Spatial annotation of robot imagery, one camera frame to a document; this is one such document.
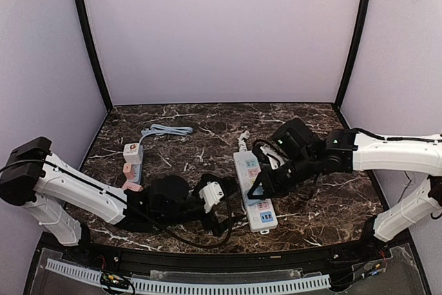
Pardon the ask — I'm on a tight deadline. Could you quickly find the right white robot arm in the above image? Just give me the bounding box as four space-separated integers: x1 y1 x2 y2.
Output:
247 118 441 242

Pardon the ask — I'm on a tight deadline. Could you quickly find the black frame post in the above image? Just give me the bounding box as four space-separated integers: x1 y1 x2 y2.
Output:
334 0 369 110
75 0 113 113

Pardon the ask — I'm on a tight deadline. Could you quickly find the grey power strip cable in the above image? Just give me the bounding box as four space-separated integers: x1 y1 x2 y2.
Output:
140 124 195 144

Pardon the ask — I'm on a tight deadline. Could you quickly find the white power strip cable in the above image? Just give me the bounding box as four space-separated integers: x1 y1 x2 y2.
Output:
236 129 251 153

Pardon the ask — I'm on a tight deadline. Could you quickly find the white slotted cable duct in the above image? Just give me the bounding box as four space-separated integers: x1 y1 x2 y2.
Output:
45 258 331 294

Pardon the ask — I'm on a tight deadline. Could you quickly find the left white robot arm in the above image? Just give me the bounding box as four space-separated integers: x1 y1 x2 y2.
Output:
1 137 233 247

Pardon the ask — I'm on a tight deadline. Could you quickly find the small green circuit board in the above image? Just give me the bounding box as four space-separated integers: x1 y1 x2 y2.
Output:
99 272 131 289

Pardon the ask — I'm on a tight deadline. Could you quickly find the white colourful power strip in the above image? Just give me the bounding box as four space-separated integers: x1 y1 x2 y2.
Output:
233 151 278 235

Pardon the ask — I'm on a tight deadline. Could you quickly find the pink cube socket adapter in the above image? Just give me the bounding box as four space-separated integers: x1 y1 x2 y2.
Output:
122 181 143 192

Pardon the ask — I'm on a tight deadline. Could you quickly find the right black frame post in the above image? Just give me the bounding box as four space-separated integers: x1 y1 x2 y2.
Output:
334 0 369 110

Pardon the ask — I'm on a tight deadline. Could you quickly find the black front frame rail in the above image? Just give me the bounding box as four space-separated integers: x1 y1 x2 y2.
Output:
41 231 412 277

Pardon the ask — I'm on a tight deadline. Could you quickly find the white cube socket adapter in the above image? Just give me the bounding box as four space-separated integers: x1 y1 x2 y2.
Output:
123 142 144 165

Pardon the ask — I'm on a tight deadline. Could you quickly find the blue plug adapter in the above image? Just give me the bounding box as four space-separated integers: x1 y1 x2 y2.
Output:
253 186 265 196

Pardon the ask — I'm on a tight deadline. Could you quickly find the pink plug adapter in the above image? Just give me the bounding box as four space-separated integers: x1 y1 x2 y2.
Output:
123 163 135 179

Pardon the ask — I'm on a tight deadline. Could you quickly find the blue-grey power strip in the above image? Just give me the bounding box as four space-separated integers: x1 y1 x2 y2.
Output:
134 142 144 184

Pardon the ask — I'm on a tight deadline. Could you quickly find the left black frame post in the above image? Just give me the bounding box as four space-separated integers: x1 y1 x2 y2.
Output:
75 0 113 113

